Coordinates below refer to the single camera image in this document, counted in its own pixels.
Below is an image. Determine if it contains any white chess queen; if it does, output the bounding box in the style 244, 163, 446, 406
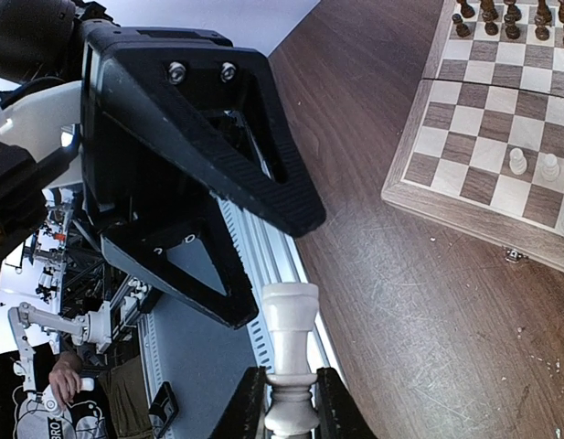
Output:
262, 283, 319, 438

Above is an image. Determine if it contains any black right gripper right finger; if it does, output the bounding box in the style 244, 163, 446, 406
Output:
315, 368, 377, 439

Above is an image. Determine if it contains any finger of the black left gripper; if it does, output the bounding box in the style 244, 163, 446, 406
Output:
101, 217, 259, 329
102, 48, 326, 237

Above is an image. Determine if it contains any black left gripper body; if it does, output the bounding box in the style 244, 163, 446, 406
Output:
81, 27, 234, 226

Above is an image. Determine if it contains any row of dark chess pieces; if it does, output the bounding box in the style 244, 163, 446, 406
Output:
450, 0, 564, 41

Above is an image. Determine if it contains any wooden chess board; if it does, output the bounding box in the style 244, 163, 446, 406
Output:
381, 1, 564, 272

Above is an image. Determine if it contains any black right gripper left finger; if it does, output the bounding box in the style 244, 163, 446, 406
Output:
210, 367, 267, 439

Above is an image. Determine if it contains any white chess piece handed over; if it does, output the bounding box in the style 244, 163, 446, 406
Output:
540, 154, 560, 182

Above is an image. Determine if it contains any front aluminium rail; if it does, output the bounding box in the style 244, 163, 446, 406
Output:
134, 191, 351, 439

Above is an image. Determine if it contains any white chess rook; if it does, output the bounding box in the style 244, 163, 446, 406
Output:
509, 147, 527, 176

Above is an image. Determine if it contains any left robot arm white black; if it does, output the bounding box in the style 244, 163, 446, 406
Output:
0, 1, 326, 328

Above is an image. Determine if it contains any person in background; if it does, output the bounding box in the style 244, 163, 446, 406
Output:
0, 344, 154, 438

